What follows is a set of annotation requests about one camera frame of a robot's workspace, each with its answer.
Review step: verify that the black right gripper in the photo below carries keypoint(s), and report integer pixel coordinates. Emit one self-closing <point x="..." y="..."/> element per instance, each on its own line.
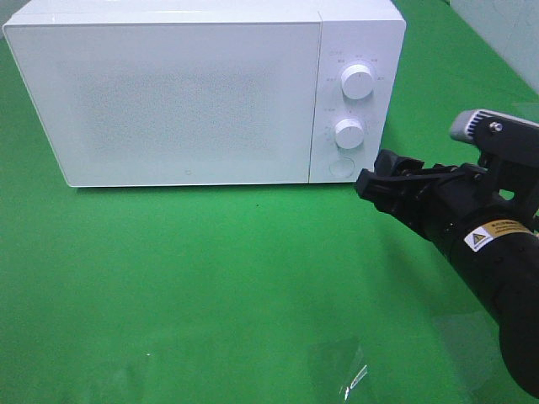
<point x="445" y="203"/>

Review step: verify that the round microwave door button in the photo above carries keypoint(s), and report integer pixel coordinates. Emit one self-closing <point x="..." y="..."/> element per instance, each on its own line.
<point x="342" y="168"/>

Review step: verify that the white microwave door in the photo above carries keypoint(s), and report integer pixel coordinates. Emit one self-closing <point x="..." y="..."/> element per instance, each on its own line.
<point x="173" y="104"/>

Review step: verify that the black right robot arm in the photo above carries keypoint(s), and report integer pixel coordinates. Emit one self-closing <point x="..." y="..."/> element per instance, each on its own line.
<point x="503" y="275"/>

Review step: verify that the lower white microwave knob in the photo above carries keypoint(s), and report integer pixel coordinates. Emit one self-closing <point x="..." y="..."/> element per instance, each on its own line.
<point x="349" y="134"/>

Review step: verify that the white microwave knob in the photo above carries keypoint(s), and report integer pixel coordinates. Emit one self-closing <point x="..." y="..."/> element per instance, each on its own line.
<point x="349" y="134"/>
<point x="357" y="81"/>

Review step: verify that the upper white microwave knob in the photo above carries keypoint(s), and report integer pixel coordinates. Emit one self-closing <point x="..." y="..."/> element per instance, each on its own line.
<point x="357" y="81"/>

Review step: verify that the white microwave oven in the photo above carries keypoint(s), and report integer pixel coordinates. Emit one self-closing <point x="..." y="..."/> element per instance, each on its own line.
<point x="369" y="32"/>

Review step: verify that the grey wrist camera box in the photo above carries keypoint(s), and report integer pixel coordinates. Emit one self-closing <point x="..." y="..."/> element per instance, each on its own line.
<point x="497" y="136"/>

